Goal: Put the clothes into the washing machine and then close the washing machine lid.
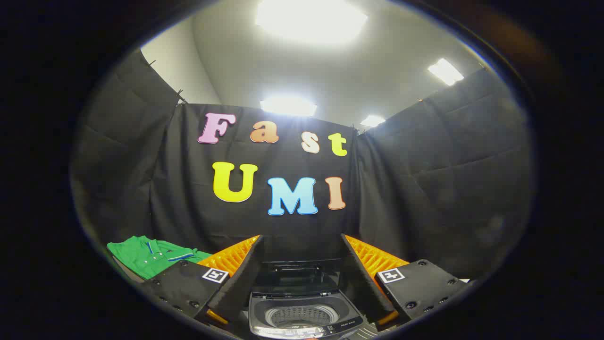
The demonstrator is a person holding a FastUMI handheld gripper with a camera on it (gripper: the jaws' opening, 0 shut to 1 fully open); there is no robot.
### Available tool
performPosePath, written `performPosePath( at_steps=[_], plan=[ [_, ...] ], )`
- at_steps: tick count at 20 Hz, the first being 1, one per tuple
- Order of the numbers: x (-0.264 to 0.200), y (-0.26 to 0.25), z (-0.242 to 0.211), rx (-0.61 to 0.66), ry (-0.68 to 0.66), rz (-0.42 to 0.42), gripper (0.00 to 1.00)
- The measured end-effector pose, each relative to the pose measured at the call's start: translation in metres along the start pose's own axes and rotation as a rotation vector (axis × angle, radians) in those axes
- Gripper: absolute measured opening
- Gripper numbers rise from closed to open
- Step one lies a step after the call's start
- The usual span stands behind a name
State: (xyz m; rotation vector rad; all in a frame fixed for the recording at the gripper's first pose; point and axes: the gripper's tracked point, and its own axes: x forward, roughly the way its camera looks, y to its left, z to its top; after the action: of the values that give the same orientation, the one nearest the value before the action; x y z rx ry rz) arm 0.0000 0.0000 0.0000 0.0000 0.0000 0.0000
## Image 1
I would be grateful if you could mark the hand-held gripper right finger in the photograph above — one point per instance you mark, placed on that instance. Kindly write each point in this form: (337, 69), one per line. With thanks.
(361, 278)

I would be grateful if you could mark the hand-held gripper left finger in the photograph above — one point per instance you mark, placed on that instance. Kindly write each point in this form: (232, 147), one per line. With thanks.
(243, 278)

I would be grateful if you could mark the dark grey washing machine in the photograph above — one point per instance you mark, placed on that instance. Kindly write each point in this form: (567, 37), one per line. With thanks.
(283, 302)

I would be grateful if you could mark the dark glass washing machine lid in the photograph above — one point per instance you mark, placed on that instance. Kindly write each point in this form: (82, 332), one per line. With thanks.
(292, 278)

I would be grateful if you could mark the green polo shirt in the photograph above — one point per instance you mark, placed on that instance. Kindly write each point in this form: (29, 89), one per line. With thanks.
(141, 257)

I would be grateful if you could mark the large ceiling light panel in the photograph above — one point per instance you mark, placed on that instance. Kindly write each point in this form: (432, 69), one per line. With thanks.
(311, 21)

